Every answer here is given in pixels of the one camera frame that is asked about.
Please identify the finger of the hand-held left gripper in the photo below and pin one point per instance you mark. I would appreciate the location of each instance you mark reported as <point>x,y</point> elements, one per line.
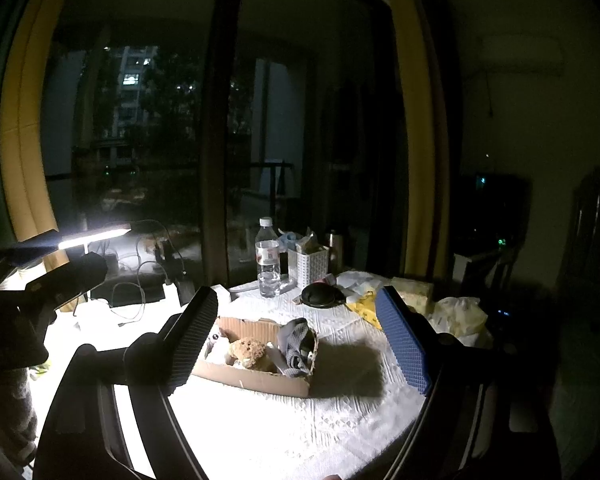
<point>70,280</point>

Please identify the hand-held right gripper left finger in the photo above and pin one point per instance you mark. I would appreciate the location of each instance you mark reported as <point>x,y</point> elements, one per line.
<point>195,340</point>

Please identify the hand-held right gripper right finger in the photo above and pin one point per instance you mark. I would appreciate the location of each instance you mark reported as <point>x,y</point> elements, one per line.
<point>400,340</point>

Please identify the white plastic-wrapped packet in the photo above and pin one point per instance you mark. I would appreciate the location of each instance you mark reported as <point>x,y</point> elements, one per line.
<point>220,352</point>

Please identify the brown plush toy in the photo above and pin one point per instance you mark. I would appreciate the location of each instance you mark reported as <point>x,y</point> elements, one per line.
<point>250,352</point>

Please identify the cardboard box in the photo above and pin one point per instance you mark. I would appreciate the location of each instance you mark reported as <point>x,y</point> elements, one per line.
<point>260,385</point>

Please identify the grey sock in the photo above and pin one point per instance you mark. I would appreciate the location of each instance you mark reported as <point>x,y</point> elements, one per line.
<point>292,342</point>

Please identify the person's left forearm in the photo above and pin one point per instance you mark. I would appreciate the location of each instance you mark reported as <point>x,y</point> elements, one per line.
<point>10,410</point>

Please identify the pale tissue box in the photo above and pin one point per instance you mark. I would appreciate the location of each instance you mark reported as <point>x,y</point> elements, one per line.
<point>415,295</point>

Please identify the white desk lamp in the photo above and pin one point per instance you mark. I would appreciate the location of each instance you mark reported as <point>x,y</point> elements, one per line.
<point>95,236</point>

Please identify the yellow bag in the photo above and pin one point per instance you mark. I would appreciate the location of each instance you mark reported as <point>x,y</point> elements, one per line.
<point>362,305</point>

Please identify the white plastic bag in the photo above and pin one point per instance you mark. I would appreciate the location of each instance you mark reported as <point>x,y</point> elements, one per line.
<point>455,312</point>

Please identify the black round pouch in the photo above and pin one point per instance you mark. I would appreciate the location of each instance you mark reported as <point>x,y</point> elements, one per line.
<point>320,295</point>

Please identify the clear water bottle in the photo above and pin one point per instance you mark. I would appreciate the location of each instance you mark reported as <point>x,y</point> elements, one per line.
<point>268,265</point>

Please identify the metal thermos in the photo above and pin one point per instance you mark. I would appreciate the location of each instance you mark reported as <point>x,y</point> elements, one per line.
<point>334,252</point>

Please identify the white woven basket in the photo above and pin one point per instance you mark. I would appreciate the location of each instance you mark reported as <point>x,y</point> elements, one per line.
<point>307,267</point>

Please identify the white tablecloth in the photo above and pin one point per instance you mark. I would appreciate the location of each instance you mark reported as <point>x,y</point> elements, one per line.
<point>290,425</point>

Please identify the yellow curtain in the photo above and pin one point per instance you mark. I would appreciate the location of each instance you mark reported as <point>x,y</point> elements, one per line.
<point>420,160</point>
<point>20,160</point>

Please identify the dark television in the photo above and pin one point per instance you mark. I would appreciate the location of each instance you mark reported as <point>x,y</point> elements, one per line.
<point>495,210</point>

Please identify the wooden chair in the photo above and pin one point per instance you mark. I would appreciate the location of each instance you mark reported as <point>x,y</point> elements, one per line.
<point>595,235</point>

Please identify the sliding glass door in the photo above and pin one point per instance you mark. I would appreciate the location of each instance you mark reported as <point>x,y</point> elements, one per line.
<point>220,110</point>

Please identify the wall air conditioner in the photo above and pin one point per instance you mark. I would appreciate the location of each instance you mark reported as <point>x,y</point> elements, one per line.
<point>522,52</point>

